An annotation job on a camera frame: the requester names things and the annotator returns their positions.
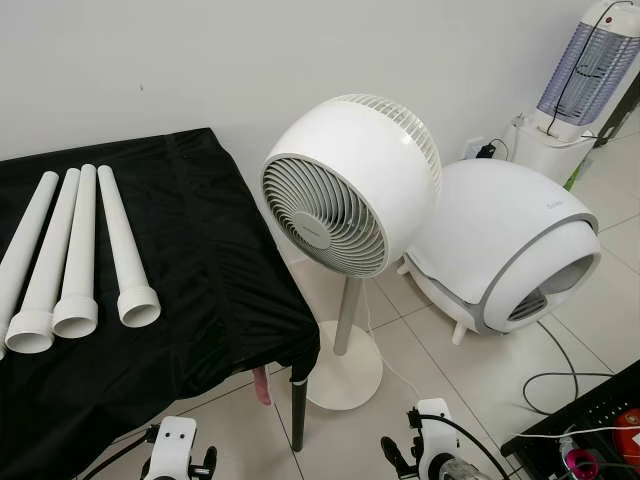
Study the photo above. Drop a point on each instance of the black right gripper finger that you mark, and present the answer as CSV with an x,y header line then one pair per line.
x,y
392,456

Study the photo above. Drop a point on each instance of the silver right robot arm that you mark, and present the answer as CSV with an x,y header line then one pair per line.
x,y
462,470

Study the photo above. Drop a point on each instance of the black metal table leg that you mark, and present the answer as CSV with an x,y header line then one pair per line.
x,y
298,415

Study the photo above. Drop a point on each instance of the magenta round item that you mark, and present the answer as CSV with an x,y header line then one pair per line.
x,y
580,463

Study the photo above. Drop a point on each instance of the red container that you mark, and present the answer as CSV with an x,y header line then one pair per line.
x,y
628,435

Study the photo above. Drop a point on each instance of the black storage crate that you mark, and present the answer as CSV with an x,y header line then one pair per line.
x,y
590,410

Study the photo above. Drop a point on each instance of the black tablecloth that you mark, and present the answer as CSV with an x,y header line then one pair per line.
x,y
200,250

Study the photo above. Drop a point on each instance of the white domed litter box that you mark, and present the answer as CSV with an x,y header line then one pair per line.
x,y
490,220

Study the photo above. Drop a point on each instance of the green plastic strip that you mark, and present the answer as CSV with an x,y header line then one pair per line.
x,y
578,175

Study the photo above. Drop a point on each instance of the white insect zapper lamp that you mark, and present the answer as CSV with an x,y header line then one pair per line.
x,y
590,60

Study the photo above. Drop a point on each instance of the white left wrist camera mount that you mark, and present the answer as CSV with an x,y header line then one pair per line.
x,y
172,445

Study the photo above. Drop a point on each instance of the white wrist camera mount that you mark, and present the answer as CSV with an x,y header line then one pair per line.
x,y
172,445
437,430

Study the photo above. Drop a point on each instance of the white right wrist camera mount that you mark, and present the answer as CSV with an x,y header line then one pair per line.
x,y
437,430

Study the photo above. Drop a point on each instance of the white pedestal fan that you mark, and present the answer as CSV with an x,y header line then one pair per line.
x,y
370,170

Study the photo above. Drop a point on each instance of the black wall plug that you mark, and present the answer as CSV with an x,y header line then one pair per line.
x,y
487,151

